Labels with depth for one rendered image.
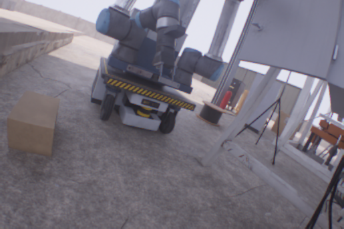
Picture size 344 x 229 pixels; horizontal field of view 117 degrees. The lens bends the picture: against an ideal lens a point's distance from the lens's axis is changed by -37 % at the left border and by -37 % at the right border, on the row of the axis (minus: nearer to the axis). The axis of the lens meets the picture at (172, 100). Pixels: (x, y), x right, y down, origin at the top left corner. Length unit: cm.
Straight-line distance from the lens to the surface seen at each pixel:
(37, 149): 75
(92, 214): 60
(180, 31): 61
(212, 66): 119
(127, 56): 106
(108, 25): 98
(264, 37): 68
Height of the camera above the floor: 50
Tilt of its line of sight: 10 degrees down
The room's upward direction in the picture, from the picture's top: 24 degrees clockwise
